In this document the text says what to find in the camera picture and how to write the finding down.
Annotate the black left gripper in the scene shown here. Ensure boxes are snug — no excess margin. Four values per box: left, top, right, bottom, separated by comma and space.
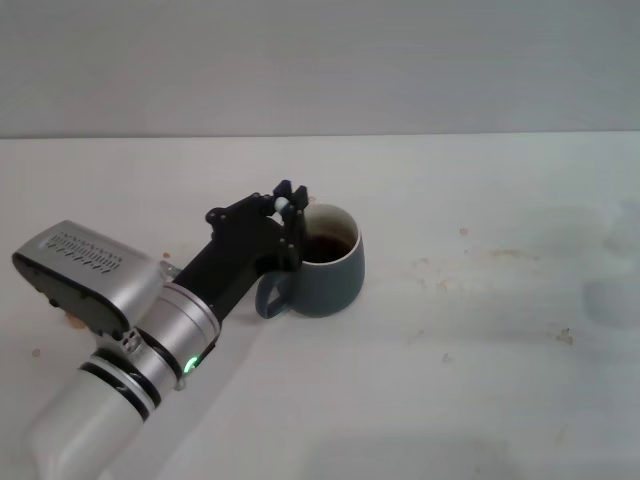
171, 179, 311, 327

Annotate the grey ceramic cup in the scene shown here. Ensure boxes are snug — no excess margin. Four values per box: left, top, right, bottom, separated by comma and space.
254, 201, 366, 322

